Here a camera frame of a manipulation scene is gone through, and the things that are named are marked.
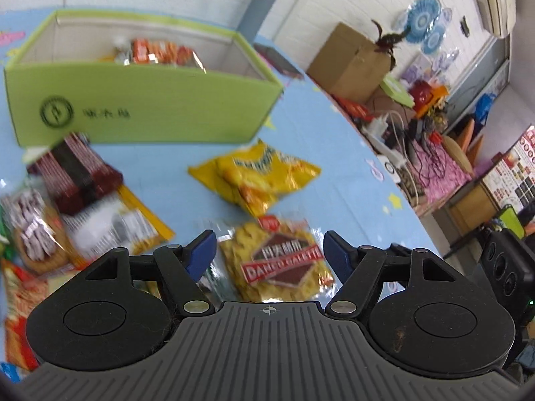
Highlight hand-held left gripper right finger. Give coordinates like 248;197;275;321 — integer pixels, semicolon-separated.
324;231;466;317

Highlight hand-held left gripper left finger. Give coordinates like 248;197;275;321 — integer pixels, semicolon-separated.
71;230;217;317

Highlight clear cracker packet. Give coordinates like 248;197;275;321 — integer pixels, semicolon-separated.
209;216;335;301

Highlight yellow snack packet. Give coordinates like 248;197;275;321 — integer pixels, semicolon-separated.
63;186;175;268

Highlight yellow chip bag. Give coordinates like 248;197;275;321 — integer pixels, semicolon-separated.
188;140;322;218

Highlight dark red snack packet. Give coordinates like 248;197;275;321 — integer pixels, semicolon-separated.
27;133;124;216

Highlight green cardboard box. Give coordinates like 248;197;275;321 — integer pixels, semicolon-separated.
4;8;285;148

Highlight brown cookie packet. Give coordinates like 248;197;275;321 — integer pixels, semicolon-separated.
0;188;80;274

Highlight red striped biscuit packet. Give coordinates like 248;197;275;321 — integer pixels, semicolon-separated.
131;38;207;72

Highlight white candy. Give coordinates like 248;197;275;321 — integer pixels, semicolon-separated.
112;37;135;64

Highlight blue cookie packet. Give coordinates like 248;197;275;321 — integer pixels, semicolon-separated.
0;361;21;383

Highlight pink patterned cloth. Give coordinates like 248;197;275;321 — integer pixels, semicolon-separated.
401;142;473;218

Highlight white power strip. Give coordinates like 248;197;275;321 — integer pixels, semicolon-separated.
363;121;402;156

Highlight flat green box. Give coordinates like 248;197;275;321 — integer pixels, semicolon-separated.
380;74;414;107

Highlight brown cardboard box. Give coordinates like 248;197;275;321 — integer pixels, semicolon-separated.
307;22;396;103

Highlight smartphone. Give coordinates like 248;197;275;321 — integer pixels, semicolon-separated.
254;43;304;79

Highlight dark dried plant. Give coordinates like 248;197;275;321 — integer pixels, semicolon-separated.
371;19;404;57

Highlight small blue paper fan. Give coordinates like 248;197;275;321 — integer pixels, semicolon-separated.
422;25;447;55

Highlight large blue paper fan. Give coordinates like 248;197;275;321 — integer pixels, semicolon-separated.
407;0;441;42

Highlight grey bottle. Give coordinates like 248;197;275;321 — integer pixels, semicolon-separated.
239;0;282;44

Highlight white air conditioner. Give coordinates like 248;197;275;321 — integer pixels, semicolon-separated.
468;0;517;38

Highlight wall poster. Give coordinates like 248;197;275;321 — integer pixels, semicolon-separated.
480;127;535;214

